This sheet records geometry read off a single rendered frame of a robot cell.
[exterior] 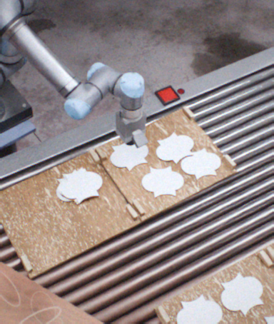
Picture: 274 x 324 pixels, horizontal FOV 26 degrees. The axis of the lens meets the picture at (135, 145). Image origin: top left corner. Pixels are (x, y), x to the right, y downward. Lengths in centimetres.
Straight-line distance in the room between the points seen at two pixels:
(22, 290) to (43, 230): 28
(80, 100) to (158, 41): 219
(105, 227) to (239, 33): 237
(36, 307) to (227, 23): 283
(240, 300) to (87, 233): 54
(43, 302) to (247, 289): 64
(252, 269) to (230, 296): 13
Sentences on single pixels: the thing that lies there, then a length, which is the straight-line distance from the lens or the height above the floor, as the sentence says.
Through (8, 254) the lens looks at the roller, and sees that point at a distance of 203.
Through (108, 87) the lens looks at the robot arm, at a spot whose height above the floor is 130.
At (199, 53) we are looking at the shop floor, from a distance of 393.
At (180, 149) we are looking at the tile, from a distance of 220.
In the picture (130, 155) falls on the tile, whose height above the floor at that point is 94.
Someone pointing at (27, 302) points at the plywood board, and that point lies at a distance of 182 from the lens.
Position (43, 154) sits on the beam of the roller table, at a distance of 223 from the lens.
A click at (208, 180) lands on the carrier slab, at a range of 215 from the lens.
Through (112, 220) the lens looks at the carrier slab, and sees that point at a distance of 204.
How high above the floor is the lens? 270
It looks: 53 degrees down
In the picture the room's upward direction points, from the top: 3 degrees clockwise
